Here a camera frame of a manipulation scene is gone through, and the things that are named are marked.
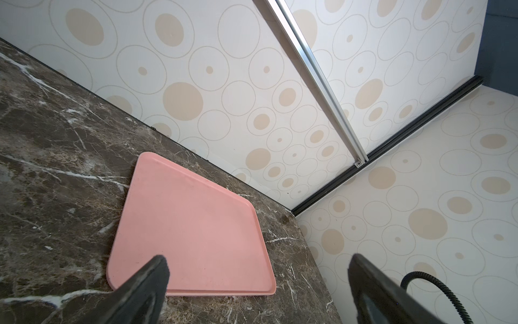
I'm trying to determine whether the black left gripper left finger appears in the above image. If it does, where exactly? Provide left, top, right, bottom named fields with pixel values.
left=82, top=255, right=169, bottom=323

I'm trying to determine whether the silver aluminium rail back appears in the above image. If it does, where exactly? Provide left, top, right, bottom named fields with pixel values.
left=266, top=1, right=368, bottom=168

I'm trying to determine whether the pink rectangular tray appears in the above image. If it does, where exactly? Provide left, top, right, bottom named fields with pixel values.
left=106, top=152, right=277, bottom=296

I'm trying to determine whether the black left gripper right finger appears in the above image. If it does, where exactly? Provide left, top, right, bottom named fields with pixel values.
left=348, top=254, right=441, bottom=323

